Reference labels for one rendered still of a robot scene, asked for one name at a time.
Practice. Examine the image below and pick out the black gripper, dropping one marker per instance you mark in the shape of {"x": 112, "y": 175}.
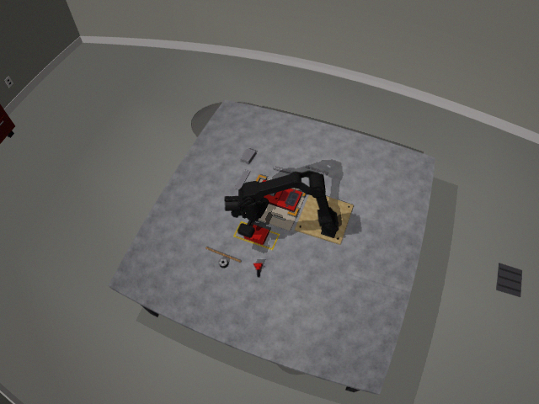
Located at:
{"x": 248, "y": 230}

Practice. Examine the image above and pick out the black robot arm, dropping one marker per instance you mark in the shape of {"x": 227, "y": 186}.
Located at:
{"x": 251, "y": 194}

